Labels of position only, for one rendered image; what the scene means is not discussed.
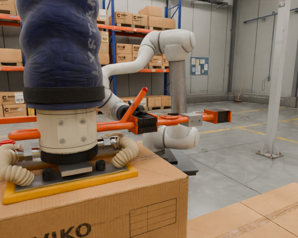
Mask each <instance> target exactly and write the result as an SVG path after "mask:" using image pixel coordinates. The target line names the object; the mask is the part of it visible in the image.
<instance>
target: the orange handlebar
mask: <svg viewBox="0 0 298 238"><path fill-rule="evenodd" d="M200 114H202V115H203V118H202V120H203V121H205V120H213V119H214V115H212V114H211V115H207V113H200ZM188 121H189V119H188V118H187V117H182V116H181V115H179V116H173V115H162V116H159V117H158V126H161V125H164V126H175V125H178V123H187V122H188ZM24 122H37V118H36V116H23V117H9V118H0V124H12V123H24ZM119 122H120V121H110V122H99V123H97V132H104V131H113V130H122V129H130V128H135V124H134V122H130V120H128V121H127V122H126V123H119ZM40 137H41V134H40V132H39V131H38V129H37V128H31V129H20V130H14V131H11V132H10V133H9V134H8V138H9V139H10V140H13V141H21V140H30V139H39V138H40Z"/></svg>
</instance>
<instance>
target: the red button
mask: <svg viewBox="0 0 298 238"><path fill-rule="evenodd" d="M15 143H16V141H13V140H10V139H7V140H2V141H0V146H1V145H4V144H13V145H14V144H15Z"/></svg>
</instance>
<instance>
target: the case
mask: <svg viewBox="0 0 298 238"><path fill-rule="evenodd" d="M135 143H136V144H137V146H138V148H139V151H138V155H137V156H136V157H135V158H134V159H132V160H131V161H130V160H129V161H128V163H129V164H130V165H131V166H133V167H134V168H135V169H136V170H137V171H138V176H137V177H134V178H128V179H124V180H119V181H115V182H110V183H106V184H101V185H97V186H92V187H87V188H82V189H78V190H73V191H69V192H64V193H60V194H55V195H50V196H45V197H40V198H36V199H31V200H27V201H22V202H18V203H13V204H8V205H4V204H3V196H4V191H5V187H6V183H7V182H6V181H4V182H2V181H0V238H186V236H187V210H188V184H189V176H188V175H187V174H185V173H184V172H182V171H181V170H179V169H178V168H176V167H175V166H173V165H172V164H170V163H169V162H167V161H166V160H164V159H163V158H161V157H159V156H158V155H156V154H155V153H153V152H152V151H151V150H149V149H148V148H146V147H144V146H143V145H141V144H140V143H138V142H135Z"/></svg>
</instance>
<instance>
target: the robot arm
mask: <svg viewBox="0 0 298 238"><path fill-rule="evenodd" d="M194 47H195V36H194V34H193V32H190V31H188V30H184V29H170V30H165V31H160V32H158V31H152V32H150V33H148V34H147V35H146V36H145V38H144V39H143V41H142V42H141V44H140V48H139V51H138V55H137V58H136V60H135V61H133V62H125V63H116V64H110V65H106V66H104V67H102V72H103V86H104V87H105V98H104V99H103V101H104V104H103V105H100V106H96V107H97V108H98V109H99V110H100V111H101V112H102V113H103V114H104V115H105V116H106V117H108V118H109V119H111V120H113V121H120V120H121V119H122V117H123V116H124V114H125V113H126V111H127V110H128V109H129V107H130V106H131V104H132V103H133V101H128V104H126V103H125V102H123V101H122V100H121V99H120V98H118V97H117V96H116V95H115V94H113V93H112V92H111V91H110V90H109V85H110V82H109V79H108V78H109V77H110V76H112V75H118V74H128V73H135V72H138V71H141V70H142V69H143V68H144V67H145V66H146V65H147V64H148V63H149V61H150V60H151V59H152V58H153V57H154V55H159V54H165V57H166V59H167V61H168V63H169V80H170V97H171V113H178V115H180V114H181V113H187V105H186V72H185V60H186V59H187V57H188V53H189V52H191V51H192V50H193V49H194ZM136 109H138V111H134V113H133V114H137V115H138V117H141V118H153V116H150V115H148V114H147V112H145V111H143V105H140V104H139V105H138V107H137V108H136ZM138 135H139V133H138ZM199 138H200V134H199V132H198V130H197V129H196V128H195V127H186V126H183V125H180V124H179V123H178V125H175V126H164V125H161V126H158V132H150V133H143V134H142V140H143V146H144V147H146V148H148V149H149V150H151V151H152V152H153V153H155V154H156V155H158V156H159V157H161V158H163V159H164V160H168V157H167V154H166V149H165V148H170V149H177V150H187V149H192V148H194V147H196V146H197V145H198V142H199Z"/></svg>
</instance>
